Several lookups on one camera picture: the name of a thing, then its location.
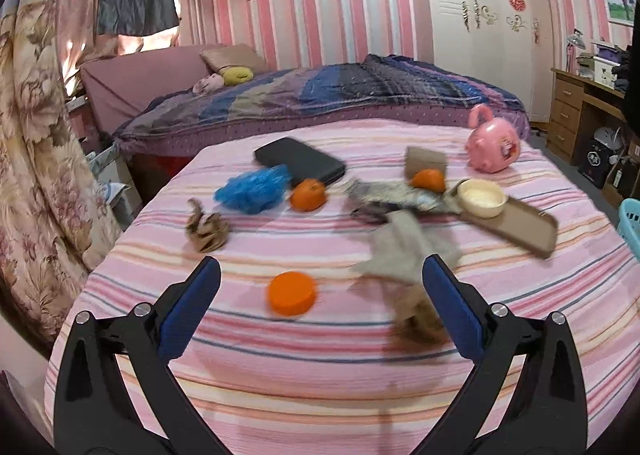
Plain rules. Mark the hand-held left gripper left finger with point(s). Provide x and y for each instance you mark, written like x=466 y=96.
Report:
x=190 y=305

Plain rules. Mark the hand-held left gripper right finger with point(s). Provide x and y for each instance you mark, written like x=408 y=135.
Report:
x=450 y=305

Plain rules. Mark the grey cloth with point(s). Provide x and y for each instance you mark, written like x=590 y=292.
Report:
x=400 y=250

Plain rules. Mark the blue plastic bag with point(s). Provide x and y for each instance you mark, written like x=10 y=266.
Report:
x=250 y=190

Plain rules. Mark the brown cardboard piece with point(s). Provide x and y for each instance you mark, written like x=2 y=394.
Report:
x=425 y=157

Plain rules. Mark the light blue basket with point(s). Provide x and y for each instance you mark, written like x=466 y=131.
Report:
x=631 y=222

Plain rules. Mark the brown paper scrap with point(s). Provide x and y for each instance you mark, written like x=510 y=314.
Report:
x=415 y=320

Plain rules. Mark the crumpled brown paper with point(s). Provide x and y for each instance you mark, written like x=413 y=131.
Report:
x=207 y=230

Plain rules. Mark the orange round lid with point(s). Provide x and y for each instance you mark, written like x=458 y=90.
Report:
x=291 y=295

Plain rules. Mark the brown phone case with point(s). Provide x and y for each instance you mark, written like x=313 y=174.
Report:
x=525 y=230

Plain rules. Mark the small white cup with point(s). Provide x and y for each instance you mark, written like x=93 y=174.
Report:
x=481 y=197

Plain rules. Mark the orange tangerine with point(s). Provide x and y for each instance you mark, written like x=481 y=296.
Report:
x=307 y=195
x=428 y=181

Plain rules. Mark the grey printed snack wrapper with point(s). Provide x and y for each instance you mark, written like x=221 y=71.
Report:
x=390 y=192

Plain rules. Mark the pink striped tablecloth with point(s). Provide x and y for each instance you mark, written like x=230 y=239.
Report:
x=350 y=385

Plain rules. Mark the pink piggy toy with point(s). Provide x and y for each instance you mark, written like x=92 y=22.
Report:
x=492 y=145

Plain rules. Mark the black rectangular case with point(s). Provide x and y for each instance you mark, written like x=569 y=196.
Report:
x=300 y=160

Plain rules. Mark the black box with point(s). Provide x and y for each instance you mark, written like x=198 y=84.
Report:
x=597 y=162

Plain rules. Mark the floral curtain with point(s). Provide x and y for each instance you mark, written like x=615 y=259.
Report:
x=30 y=160

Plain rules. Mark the pink cloth bundle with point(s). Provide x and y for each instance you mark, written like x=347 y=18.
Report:
x=209 y=84

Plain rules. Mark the pink bed headboard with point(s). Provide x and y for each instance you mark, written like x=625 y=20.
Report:
x=130 y=85

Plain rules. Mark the wooden desk with drawers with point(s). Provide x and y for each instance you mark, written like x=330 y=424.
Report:
x=567 y=105

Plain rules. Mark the yellow soft toy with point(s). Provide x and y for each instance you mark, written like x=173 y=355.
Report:
x=237 y=76

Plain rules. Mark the bed with striped quilt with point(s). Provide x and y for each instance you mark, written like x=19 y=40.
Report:
x=350 y=90

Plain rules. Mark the cream wardrobe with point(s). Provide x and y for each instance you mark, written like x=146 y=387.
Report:
x=450 y=60

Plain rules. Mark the beige pillow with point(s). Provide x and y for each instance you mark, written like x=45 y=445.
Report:
x=235 y=55

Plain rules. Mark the white box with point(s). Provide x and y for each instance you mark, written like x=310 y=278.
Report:
x=605 y=70

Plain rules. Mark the desk lamp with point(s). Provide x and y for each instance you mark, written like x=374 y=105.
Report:
x=576 y=47

